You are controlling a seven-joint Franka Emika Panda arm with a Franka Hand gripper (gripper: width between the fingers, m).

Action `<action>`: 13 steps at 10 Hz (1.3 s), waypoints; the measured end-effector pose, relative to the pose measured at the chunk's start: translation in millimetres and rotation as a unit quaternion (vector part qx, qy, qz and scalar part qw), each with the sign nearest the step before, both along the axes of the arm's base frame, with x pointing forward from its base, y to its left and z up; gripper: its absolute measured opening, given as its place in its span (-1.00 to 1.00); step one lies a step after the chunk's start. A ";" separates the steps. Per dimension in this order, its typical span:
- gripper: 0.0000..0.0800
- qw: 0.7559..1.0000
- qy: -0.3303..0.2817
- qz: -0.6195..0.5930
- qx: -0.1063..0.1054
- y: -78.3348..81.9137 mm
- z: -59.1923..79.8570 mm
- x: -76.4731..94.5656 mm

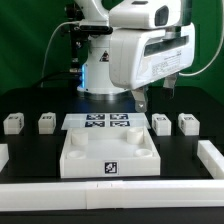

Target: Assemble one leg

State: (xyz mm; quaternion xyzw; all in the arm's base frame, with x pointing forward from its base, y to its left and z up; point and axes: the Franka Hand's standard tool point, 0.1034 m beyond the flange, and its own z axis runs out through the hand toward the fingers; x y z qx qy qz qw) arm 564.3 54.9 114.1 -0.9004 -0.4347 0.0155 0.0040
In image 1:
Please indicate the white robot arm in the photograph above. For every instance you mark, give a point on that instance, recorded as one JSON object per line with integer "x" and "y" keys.
{"x": 91, "y": 34}

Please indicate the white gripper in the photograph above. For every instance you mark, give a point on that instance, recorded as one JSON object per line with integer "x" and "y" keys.
{"x": 139, "y": 57}

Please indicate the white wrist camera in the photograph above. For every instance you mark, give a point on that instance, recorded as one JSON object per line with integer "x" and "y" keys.
{"x": 145, "y": 14}

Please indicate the white left rail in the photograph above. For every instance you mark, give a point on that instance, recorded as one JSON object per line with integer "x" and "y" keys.
{"x": 4, "y": 155}

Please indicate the white square tabletop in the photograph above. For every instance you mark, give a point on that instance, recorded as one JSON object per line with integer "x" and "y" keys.
{"x": 109, "y": 152}

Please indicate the white rail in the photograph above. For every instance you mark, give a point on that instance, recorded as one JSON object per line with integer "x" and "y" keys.
{"x": 111, "y": 194}
{"x": 211, "y": 158}
{"x": 4, "y": 155}

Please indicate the white marker sheet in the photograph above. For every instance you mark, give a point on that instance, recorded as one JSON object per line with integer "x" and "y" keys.
{"x": 105, "y": 120}

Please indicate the white right rail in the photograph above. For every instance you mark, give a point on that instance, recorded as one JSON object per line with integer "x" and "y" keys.
{"x": 211, "y": 158}

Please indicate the white front rail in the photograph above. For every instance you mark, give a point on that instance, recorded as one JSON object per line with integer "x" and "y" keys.
{"x": 111, "y": 194}

